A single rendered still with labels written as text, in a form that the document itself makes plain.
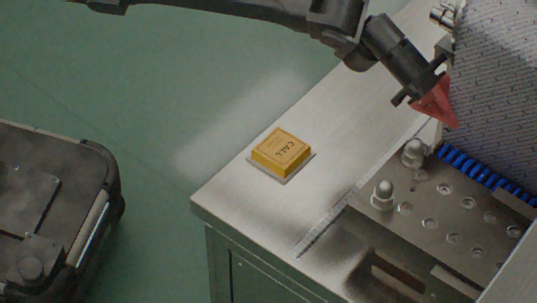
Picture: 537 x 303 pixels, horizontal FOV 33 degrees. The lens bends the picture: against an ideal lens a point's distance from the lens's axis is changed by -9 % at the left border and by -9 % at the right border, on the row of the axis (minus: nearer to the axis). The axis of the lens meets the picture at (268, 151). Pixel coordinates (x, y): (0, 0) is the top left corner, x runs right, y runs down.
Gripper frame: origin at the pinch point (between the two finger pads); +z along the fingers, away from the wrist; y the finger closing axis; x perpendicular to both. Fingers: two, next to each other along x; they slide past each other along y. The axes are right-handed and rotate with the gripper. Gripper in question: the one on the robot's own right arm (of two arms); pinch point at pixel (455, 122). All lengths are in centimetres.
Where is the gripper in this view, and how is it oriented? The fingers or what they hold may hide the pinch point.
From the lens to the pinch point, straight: 147.6
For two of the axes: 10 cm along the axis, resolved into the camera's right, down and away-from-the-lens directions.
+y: -6.3, 5.8, -5.2
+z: 6.6, 7.5, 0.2
